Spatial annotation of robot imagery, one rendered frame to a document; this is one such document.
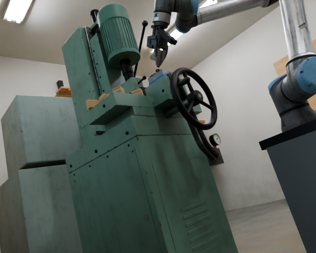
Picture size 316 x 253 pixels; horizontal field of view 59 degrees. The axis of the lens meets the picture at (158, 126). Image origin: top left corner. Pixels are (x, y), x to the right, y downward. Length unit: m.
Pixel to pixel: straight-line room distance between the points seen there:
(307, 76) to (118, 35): 0.92
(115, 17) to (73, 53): 0.35
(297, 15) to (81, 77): 1.17
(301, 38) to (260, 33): 3.39
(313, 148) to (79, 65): 1.28
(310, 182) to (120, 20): 1.22
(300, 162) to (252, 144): 3.34
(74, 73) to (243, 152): 3.63
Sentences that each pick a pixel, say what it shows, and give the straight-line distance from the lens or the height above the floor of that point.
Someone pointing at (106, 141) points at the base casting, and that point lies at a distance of 1.26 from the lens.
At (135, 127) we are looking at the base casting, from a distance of 1.12.
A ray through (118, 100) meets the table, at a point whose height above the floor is 0.86.
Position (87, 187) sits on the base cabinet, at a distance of 1.41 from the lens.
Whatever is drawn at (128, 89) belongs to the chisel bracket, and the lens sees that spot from 1.44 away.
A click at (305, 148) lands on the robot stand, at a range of 1.43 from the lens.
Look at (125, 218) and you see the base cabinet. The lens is 1.21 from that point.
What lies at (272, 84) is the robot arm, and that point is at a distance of 1.57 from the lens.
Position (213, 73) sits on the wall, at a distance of 5.22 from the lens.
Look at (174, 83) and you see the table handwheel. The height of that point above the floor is 0.86.
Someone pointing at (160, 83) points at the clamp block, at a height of 0.94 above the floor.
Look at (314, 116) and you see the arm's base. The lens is 1.53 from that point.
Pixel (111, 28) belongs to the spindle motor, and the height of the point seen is 1.36.
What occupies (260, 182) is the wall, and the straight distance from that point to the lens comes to 4.79.
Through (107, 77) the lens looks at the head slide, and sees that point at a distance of 1.53.
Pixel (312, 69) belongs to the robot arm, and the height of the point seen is 0.80.
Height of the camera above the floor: 0.43
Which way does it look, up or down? 15 degrees up
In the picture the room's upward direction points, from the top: 16 degrees counter-clockwise
